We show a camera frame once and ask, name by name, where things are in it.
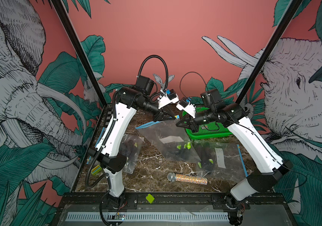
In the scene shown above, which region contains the clear zip-top bag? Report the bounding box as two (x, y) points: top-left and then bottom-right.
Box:
(194, 140), (248, 183)
(87, 127), (145, 174)
(136, 119), (200, 163)

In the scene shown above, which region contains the dark purple eggplant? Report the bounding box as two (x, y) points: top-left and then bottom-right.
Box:
(195, 145), (208, 169)

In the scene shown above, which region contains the sprinkle-filled cylinder tube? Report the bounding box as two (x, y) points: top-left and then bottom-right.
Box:
(167, 172), (208, 185)

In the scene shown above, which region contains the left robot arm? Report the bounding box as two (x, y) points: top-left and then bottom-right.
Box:
(91, 76), (179, 198)

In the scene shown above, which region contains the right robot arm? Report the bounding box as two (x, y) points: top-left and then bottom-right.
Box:
(176, 89), (293, 204)

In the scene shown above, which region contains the green plastic basket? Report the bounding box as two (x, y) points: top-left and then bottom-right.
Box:
(185, 122), (232, 140)

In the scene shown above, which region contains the lime green sticky note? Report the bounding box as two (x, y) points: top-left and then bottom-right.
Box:
(146, 194), (155, 204)

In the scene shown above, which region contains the small green striped block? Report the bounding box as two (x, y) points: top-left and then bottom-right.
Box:
(91, 165), (102, 176)

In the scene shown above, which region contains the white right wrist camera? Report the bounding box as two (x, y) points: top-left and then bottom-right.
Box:
(176, 97), (196, 118)

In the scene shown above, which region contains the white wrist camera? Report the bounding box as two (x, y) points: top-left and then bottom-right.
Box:
(157, 89), (179, 109)
(176, 97), (196, 118)

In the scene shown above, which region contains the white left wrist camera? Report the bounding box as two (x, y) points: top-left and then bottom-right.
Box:
(157, 89), (179, 109)

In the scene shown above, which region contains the right black frame post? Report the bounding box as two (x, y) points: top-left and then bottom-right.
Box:
(236, 0), (303, 104)

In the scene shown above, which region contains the black frame post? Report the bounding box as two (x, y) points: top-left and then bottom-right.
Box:
(236, 0), (303, 104)
(51, 0), (107, 107)

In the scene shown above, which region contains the left black frame post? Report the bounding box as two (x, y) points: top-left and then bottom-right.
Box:
(51, 0), (107, 107)

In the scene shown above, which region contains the black corrugated cable conduit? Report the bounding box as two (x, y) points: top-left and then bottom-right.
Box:
(84, 55), (169, 189)

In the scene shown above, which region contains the white perforated rail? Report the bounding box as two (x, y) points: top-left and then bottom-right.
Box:
(65, 212), (229, 222)

